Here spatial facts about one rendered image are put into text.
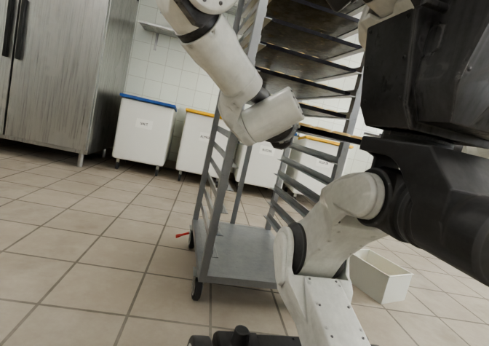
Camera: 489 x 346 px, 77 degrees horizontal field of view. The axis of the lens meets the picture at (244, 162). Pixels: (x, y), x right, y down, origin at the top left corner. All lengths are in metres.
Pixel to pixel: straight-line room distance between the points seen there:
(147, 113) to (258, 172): 1.29
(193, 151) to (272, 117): 2.69
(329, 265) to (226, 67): 0.59
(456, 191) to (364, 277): 1.45
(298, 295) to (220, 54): 0.60
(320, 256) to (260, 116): 0.43
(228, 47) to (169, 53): 3.49
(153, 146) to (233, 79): 2.80
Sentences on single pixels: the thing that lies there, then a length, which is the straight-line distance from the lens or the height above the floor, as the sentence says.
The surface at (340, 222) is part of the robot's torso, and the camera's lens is 0.70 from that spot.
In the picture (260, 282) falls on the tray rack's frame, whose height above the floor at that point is 0.14.
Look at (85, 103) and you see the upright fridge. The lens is 3.12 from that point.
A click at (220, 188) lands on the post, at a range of 1.14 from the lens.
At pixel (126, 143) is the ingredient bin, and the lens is 3.29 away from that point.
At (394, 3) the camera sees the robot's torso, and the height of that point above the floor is 0.99.
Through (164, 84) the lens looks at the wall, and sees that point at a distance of 3.88.
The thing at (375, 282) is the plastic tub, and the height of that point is 0.08.
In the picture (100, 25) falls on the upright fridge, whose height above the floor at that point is 1.30.
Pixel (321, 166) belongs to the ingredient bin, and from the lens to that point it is 3.43.
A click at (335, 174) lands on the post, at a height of 0.64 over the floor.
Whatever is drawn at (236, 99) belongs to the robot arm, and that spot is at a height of 0.79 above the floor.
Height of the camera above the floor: 0.76
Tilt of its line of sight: 7 degrees down
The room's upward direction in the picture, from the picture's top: 13 degrees clockwise
